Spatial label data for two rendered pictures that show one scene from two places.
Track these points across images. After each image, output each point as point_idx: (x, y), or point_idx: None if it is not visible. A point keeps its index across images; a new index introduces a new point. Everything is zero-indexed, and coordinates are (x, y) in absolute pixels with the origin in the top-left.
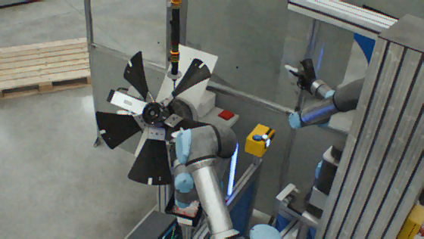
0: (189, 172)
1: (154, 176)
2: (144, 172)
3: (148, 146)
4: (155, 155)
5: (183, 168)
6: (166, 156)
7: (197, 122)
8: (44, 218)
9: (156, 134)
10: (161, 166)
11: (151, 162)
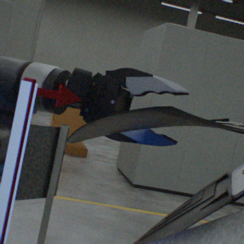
0: (1, 62)
1: (140, 238)
2: (157, 223)
3: (212, 183)
4: (189, 206)
5: (19, 59)
6: (187, 224)
7: (237, 127)
8: None
9: (243, 171)
10: (162, 231)
11: (172, 213)
